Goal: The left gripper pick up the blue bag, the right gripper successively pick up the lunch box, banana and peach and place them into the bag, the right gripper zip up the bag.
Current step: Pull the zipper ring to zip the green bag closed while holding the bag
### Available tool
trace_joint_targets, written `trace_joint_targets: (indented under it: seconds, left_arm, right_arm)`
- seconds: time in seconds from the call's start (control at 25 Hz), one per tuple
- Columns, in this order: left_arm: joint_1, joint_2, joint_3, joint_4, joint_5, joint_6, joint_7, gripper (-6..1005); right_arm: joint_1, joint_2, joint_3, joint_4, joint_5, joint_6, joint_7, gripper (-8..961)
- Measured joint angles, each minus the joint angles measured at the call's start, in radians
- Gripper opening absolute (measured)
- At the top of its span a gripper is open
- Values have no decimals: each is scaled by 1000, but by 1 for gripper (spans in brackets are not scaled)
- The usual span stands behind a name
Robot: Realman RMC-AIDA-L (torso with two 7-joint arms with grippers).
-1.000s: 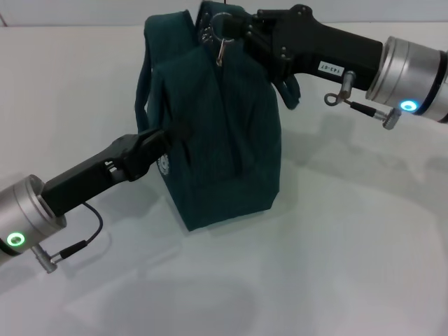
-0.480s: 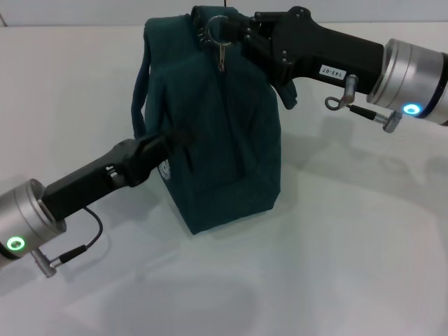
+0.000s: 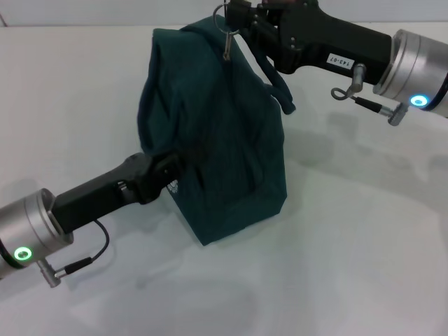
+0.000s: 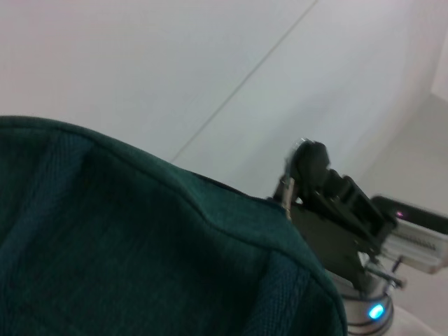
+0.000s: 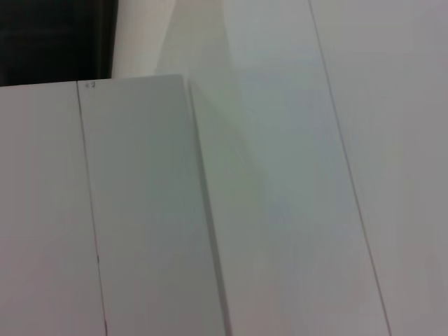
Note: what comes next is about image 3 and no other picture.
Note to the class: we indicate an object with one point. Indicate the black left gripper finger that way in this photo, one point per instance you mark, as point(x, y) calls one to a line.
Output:
point(190, 155)

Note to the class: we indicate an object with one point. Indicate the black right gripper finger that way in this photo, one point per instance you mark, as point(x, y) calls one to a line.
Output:
point(260, 36)
point(241, 12)

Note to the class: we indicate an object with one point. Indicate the dark teal fabric lunch bag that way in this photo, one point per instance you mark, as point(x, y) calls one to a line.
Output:
point(217, 140)

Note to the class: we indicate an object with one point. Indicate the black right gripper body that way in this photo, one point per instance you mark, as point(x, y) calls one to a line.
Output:
point(332, 38)

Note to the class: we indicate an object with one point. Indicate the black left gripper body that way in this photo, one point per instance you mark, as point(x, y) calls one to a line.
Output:
point(105, 196)

